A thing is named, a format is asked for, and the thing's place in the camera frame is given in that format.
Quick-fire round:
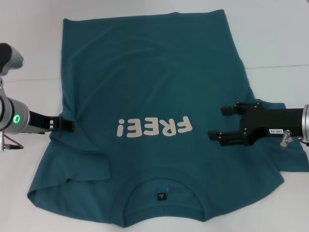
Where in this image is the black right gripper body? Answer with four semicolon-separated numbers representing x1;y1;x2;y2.
238;105;305;147

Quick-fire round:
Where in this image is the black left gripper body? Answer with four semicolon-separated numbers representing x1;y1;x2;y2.
28;110;53;134

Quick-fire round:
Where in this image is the teal blue printed t-shirt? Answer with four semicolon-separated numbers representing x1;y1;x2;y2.
27;9;309;216

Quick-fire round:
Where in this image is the right gripper connector cable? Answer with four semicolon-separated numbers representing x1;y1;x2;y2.
280;130;309;147

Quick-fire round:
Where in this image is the gripper connector cable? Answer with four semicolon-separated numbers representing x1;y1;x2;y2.
280;130;309;147
0;131;25;152

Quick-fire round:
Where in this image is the left gripper connector cable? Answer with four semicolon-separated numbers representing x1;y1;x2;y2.
0;131;25;152

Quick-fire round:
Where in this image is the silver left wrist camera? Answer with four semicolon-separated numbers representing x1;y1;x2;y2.
0;43;25;97

